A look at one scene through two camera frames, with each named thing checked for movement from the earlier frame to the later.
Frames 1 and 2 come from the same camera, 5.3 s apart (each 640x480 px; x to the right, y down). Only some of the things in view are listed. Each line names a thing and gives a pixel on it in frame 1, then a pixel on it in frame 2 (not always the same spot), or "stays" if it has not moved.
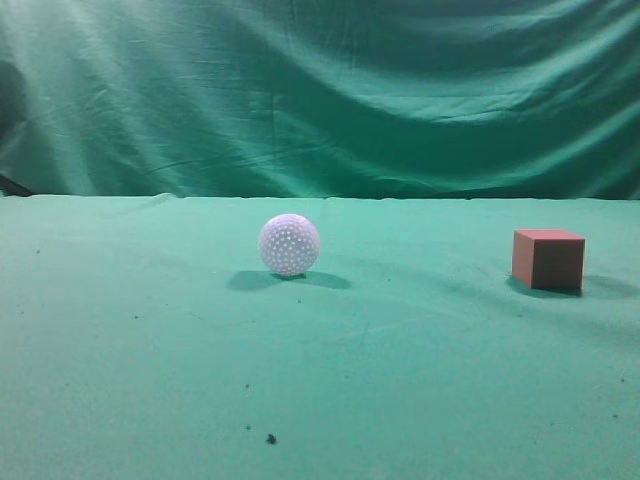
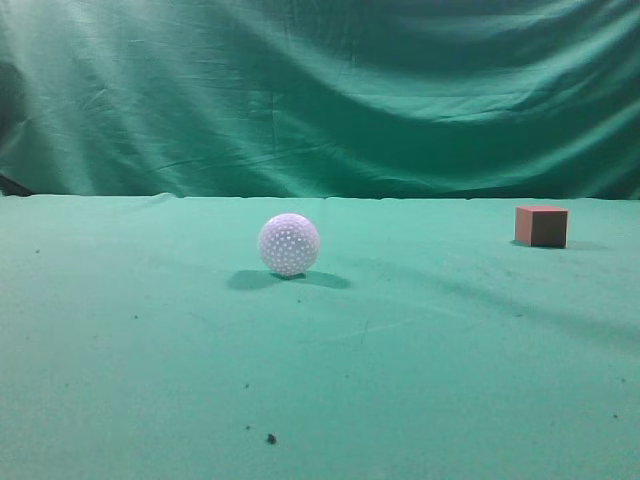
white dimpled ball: x=289 y=245 stays
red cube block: x=548 y=259 → x=542 y=226
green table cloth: x=143 y=338 stays
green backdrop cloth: x=363 y=99 stays
